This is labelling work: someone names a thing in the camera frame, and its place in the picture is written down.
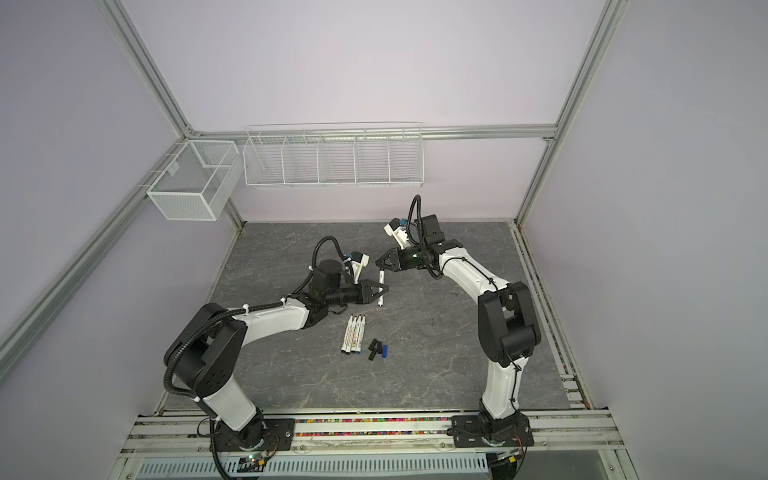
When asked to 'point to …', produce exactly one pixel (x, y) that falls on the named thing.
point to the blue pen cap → (385, 351)
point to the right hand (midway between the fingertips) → (379, 268)
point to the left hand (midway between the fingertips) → (387, 289)
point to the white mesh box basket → (200, 182)
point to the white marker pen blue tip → (358, 348)
